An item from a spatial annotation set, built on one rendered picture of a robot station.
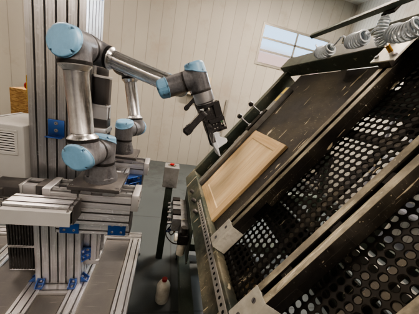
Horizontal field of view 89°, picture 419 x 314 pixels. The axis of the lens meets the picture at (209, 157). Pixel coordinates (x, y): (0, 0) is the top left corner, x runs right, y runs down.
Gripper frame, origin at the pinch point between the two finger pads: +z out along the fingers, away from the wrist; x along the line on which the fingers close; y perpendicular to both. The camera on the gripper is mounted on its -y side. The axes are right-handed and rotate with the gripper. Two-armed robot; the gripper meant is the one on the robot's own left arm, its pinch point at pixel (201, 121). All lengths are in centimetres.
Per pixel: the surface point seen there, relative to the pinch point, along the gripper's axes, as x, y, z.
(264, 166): -52, 21, 24
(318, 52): -42, 65, -21
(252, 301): -109, -8, 35
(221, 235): -76, -11, 37
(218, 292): -96, -19, 43
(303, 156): -77, 30, 13
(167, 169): 11.8, -37.6, 30.7
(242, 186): -51, 7, 32
